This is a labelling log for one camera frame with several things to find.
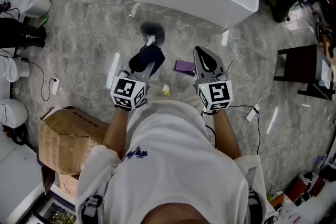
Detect small cardboard box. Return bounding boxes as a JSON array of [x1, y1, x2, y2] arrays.
[[58, 172, 80, 199]]

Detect white power strip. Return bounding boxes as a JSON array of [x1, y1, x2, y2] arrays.
[[51, 77, 61, 95], [245, 103, 261, 122]]

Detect person's light trousers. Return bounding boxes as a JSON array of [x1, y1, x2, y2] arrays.
[[154, 83, 204, 113]]

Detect person's left shoe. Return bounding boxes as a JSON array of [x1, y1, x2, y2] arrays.
[[160, 82, 172, 97]]

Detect black power cable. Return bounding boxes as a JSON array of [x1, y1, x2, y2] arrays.
[[19, 57, 57, 102], [230, 104, 263, 155]]

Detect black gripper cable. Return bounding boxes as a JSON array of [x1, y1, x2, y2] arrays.
[[204, 124, 218, 150]]

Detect large taped cardboard box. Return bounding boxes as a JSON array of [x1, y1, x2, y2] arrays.
[[38, 106, 111, 176]]

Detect small green object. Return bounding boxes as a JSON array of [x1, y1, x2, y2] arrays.
[[38, 15, 50, 28]]

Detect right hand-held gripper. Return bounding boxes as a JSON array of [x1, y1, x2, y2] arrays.
[[193, 46, 234, 114]]

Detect dark wooden stool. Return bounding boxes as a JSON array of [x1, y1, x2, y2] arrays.
[[273, 44, 336, 102]]

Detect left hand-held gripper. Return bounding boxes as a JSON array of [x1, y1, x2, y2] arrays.
[[110, 48, 166, 111]]

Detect person's white shirt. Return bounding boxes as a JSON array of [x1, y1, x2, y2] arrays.
[[75, 100, 268, 224]]

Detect white cabinet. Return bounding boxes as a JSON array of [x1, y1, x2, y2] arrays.
[[0, 143, 45, 224]]

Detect purple folded cloth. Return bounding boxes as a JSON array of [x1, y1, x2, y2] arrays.
[[174, 59, 197, 77]]

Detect black white striped cloth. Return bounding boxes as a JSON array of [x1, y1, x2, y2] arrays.
[[293, 172, 320, 205]]

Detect person's right forearm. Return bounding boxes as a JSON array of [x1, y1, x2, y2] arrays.
[[212, 112, 243, 158]]

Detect white toilet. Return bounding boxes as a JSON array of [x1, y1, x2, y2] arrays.
[[0, 98, 29, 130], [0, 54, 32, 84], [0, 0, 53, 19]]

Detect person's left forearm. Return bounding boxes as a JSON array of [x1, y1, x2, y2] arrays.
[[101, 107, 131, 160]]

